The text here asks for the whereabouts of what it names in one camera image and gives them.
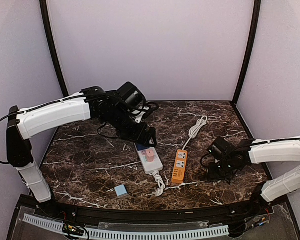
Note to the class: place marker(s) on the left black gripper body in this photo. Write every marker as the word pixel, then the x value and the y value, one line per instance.
pixel 143 132

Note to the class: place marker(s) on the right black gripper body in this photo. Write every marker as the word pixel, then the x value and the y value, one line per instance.
pixel 219 172

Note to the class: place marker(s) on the pink plug adapter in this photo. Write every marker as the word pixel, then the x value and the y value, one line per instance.
pixel 150 155

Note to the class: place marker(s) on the blue cube socket adapter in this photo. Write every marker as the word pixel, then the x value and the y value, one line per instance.
pixel 140 147

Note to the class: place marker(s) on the white multicolour power strip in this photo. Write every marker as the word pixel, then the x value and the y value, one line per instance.
pixel 149 168

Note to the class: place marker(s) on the orange power strip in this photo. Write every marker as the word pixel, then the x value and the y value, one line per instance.
pixel 179 168

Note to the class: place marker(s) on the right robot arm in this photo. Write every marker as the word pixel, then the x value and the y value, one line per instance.
pixel 229 159

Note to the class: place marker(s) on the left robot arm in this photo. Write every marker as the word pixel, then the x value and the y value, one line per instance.
pixel 125 109

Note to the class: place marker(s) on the light blue plug adapter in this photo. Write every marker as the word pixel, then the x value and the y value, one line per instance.
pixel 121 191

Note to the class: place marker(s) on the light blue slotted cable duct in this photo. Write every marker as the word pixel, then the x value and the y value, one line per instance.
pixel 111 232

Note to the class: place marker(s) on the left black frame post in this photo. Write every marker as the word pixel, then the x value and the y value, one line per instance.
pixel 52 47

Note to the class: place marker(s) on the black frame post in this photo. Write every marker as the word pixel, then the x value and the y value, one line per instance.
pixel 52 47
pixel 248 51

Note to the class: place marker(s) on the right black frame post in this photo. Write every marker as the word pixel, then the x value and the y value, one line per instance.
pixel 248 51

